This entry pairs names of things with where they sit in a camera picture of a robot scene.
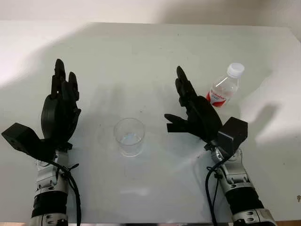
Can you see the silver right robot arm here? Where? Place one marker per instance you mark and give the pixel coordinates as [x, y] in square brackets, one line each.
[240, 188]

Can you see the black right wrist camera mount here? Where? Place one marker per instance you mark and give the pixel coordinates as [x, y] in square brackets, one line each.
[235, 131]

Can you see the clear plastic cup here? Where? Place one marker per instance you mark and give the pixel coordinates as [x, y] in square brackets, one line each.
[129, 139]

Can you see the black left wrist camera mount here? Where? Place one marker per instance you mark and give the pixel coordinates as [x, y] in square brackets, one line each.
[21, 137]

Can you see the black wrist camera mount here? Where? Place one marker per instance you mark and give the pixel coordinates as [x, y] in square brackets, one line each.
[235, 131]
[21, 137]

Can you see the clear plastic water bottle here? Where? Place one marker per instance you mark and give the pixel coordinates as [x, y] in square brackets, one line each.
[223, 89]

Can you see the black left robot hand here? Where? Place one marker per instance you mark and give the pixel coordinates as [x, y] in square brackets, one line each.
[55, 113]

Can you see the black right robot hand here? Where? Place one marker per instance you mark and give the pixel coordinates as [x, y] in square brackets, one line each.
[204, 117]

